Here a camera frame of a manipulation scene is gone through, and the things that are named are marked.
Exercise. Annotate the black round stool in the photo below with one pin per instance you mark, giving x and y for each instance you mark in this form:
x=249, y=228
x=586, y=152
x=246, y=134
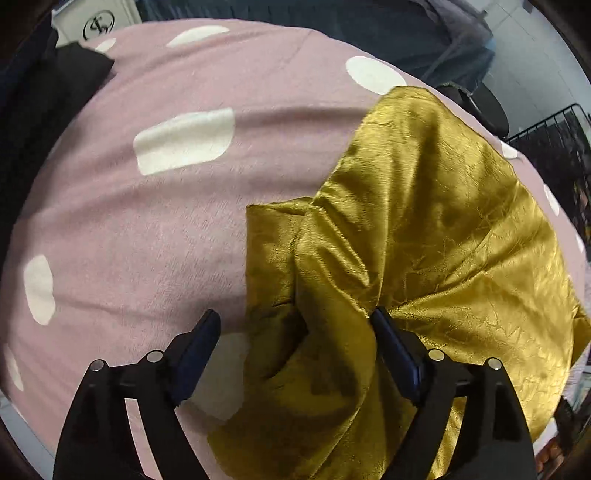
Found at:
x=485, y=108

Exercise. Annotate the black folded cloth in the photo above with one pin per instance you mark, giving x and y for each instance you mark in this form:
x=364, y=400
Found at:
x=51, y=101

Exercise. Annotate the pink polka-dot blanket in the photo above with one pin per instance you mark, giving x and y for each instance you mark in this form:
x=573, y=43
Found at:
x=138, y=230

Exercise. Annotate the white box with logo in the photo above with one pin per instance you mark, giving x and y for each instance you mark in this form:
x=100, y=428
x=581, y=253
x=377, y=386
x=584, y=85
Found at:
x=111, y=18

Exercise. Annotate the gold satin cloth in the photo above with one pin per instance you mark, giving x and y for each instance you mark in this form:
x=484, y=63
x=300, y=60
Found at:
x=438, y=230

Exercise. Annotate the navy blue quilt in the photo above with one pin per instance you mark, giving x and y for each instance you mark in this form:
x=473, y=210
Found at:
x=23, y=60

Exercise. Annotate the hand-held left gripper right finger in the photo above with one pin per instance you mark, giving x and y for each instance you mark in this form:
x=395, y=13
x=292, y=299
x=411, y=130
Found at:
x=398, y=357

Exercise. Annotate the dark grey duvet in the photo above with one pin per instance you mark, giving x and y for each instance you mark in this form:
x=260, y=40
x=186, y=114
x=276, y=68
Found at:
x=457, y=23

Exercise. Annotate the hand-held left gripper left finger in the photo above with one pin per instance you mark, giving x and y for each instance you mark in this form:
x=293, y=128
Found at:
x=198, y=357

